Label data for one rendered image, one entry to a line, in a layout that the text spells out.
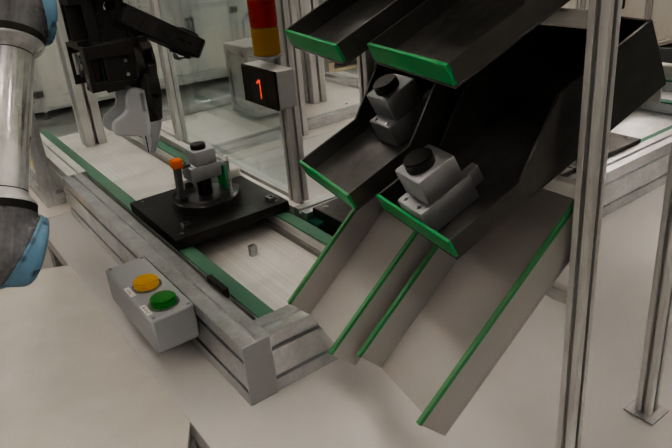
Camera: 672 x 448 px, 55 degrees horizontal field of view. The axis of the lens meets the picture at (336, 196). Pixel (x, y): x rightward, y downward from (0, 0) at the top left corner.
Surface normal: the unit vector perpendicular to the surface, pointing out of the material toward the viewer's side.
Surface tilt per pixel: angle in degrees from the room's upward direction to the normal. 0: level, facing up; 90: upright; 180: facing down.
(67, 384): 0
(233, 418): 0
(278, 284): 0
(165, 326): 90
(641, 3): 90
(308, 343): 90
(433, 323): 45
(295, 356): 90
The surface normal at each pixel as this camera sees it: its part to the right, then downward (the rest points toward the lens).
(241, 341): -0.08, -0.91
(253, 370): 0.59, 0.28
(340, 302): -0.69, -0.47
